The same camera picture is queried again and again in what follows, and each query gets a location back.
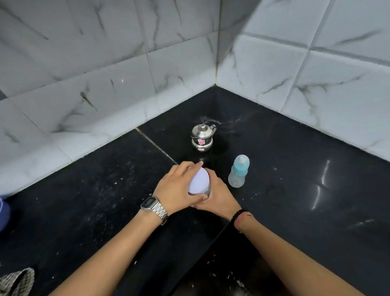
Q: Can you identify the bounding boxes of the blue baby feeding bottle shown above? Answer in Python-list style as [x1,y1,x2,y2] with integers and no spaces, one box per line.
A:
[228,155,250,188]

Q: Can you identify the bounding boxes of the blue plastic container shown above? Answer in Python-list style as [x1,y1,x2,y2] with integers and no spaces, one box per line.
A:
[0,197,11,234]

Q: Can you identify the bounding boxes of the person's left forearm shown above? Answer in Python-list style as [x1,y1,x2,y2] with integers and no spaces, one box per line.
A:
[50,208,175,296]

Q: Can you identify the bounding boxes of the person's left hand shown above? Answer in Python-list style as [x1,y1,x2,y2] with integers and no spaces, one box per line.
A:
[153,161,208,216]

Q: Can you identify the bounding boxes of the person's right forearm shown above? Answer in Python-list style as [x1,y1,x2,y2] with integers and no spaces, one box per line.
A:
[237,214,366,296]

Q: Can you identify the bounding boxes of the jar with white lid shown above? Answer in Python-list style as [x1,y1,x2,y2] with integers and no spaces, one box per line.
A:
[187,166,211,199]

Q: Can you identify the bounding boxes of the person's right hand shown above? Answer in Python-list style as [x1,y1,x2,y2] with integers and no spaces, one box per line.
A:
[192,168,243,222]

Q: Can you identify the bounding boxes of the black bead bracelet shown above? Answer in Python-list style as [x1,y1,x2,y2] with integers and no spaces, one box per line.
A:
[231,208,248,231]

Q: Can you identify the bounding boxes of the small steel oil pot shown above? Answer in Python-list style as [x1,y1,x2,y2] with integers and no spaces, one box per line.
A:
[191,124,217,152]

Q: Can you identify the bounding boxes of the red thread wristband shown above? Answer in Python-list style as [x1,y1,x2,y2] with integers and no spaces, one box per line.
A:
[236,212,254,233]

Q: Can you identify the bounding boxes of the silver digital wristwatch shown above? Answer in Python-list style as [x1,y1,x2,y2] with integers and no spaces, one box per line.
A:
[140,196,169,226]

